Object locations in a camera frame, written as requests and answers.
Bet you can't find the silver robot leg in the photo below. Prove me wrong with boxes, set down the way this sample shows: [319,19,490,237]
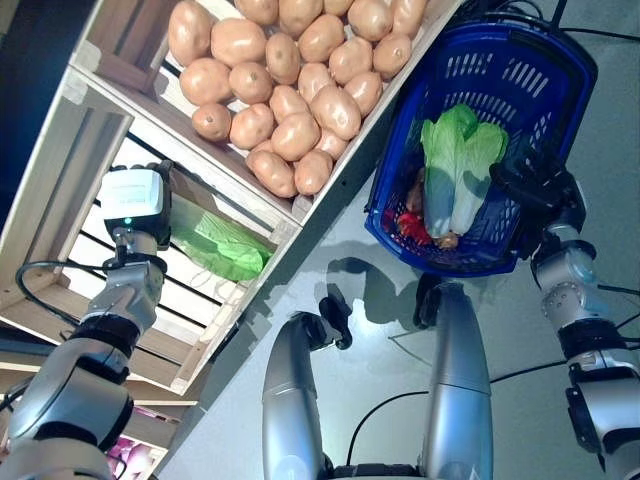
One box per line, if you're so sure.
[424,282,495,480]
[261,309,334,480]

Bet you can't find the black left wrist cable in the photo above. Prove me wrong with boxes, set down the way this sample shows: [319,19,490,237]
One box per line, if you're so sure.
[16,259,117,327]

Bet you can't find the dark left robot foot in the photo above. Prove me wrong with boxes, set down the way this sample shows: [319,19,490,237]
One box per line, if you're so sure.
[318,283,354,351]

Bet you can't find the dark robot foot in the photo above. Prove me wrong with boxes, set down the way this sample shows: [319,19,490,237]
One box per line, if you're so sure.
[413,273,444,329]
[318,283,354,351]

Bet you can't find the purple and white onion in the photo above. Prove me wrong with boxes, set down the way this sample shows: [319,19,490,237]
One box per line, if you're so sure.
[107,434,169,480]

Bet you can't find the dark right robot foot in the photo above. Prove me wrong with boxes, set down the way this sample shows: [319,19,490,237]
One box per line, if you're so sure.
[413,273,444,329]

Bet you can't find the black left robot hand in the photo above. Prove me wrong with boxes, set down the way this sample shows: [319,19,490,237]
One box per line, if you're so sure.
[94,158,175,251]

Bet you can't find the dark robot pelvis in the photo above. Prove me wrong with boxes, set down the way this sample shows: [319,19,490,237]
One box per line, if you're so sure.
[327,462,424,480]

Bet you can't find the red bell pepper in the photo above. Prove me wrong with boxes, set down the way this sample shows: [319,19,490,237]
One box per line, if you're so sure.
[394,212,431,246]

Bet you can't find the silver left robot leg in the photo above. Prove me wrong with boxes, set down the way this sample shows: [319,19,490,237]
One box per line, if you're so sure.
[261,309,334,480]

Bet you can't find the blue plastic shopping basket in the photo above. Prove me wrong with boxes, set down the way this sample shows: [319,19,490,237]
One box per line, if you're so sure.
[363,22,599,275]

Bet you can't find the wooden display shelf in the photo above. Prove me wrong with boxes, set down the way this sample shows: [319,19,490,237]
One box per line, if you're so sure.
[0,0,466,480]

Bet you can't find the silver right robot leg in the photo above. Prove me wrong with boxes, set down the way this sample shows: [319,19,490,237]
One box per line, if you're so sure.
[424,282,495,480]

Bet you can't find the small wooden crate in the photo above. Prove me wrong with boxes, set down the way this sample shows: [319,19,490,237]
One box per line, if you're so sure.
[0,64,304,396]
[69,0,464,226]

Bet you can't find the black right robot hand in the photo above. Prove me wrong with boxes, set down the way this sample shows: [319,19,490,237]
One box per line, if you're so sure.
[489,159,587,229]

